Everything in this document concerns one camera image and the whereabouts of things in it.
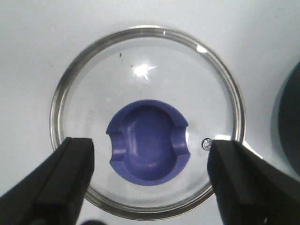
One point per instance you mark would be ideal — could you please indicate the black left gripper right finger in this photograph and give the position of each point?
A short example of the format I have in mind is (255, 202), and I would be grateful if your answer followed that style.
(249, 190)

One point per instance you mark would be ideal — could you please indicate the dark blue saucepan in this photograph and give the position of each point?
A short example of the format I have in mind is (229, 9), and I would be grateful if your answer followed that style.
(286, 118)

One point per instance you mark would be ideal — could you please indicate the glass lid with blue knob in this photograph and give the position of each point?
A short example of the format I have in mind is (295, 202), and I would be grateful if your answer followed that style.
(153, 100)

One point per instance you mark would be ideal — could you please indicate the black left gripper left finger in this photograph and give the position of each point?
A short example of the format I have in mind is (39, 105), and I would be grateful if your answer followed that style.
(53, 193)

